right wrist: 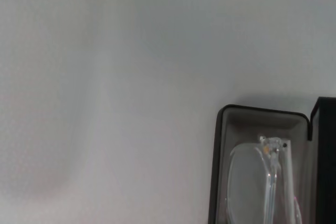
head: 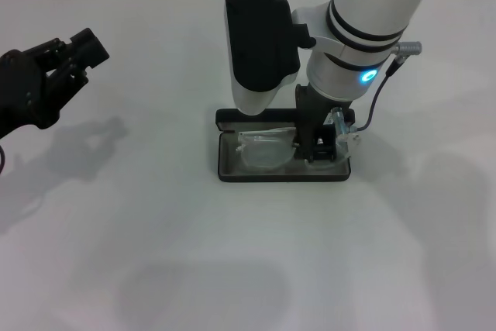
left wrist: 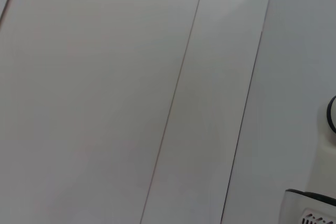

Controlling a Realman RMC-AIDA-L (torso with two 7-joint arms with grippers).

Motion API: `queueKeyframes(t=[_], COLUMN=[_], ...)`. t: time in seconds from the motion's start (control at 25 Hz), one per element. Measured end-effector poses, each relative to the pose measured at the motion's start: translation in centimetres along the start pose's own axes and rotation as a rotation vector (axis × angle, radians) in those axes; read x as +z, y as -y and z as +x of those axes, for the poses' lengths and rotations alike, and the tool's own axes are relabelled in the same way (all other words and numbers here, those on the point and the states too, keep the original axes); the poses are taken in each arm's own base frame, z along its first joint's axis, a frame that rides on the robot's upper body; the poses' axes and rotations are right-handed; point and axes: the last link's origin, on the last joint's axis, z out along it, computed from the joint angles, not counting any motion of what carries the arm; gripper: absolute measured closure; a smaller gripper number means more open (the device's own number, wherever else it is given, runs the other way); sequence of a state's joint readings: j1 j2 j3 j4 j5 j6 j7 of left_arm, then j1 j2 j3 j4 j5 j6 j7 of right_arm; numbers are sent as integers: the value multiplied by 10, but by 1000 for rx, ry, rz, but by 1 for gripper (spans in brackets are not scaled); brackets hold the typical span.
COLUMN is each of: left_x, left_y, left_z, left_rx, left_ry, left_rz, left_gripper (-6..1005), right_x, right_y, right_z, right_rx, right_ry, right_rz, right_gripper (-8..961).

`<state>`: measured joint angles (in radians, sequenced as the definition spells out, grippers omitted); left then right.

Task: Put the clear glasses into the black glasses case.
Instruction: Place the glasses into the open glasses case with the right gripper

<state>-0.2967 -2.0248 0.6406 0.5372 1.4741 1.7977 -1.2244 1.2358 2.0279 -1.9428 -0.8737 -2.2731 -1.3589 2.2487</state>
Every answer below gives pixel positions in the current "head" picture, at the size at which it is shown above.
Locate clear white glasses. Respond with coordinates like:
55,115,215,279
234,127,353,173

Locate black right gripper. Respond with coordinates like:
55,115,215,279
294,83,356,165

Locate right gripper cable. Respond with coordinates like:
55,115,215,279
332,39,426,143

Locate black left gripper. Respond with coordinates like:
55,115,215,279
0,27,110,140

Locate black glasses case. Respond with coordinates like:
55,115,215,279
215,108,356,184

